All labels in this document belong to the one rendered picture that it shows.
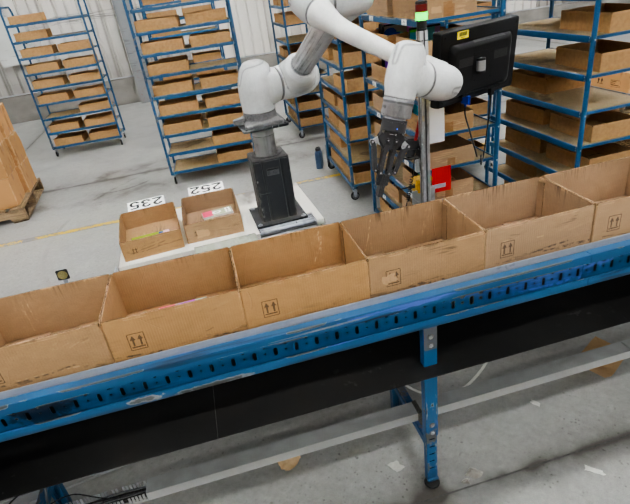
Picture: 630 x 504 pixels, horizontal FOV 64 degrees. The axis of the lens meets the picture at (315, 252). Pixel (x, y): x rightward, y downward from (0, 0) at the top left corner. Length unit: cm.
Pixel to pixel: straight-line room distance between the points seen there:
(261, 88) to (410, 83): 102
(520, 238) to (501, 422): 100
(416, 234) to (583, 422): 115
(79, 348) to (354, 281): 81
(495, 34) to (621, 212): 95
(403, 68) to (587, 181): 100
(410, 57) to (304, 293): 73
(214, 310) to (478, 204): 104
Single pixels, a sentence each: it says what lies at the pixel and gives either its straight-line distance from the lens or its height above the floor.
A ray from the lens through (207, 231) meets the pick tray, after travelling 249.
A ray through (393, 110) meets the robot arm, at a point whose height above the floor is 144.
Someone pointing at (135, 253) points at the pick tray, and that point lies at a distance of 249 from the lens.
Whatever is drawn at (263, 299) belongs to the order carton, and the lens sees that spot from 149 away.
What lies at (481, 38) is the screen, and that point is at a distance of 237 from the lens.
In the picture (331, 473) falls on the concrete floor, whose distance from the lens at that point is 228.
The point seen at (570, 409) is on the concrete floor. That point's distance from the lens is 258.
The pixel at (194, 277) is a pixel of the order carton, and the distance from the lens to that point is 176.
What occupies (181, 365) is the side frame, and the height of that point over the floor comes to 89.
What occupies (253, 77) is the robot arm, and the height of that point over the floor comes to 145.
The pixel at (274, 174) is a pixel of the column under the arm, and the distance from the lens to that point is 246.
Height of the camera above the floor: 181
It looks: 29 degrees down
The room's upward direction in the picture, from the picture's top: 8 degrees counter-clockwise
